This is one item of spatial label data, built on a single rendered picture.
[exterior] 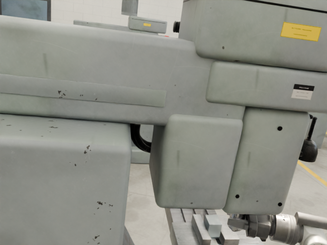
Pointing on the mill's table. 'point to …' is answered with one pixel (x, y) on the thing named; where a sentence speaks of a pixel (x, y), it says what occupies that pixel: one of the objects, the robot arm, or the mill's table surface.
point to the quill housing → (265, 160)
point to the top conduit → (176, 26)
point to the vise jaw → (227, 233)
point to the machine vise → (202, 234)
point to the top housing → (259, 31)
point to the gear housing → (267, 87)
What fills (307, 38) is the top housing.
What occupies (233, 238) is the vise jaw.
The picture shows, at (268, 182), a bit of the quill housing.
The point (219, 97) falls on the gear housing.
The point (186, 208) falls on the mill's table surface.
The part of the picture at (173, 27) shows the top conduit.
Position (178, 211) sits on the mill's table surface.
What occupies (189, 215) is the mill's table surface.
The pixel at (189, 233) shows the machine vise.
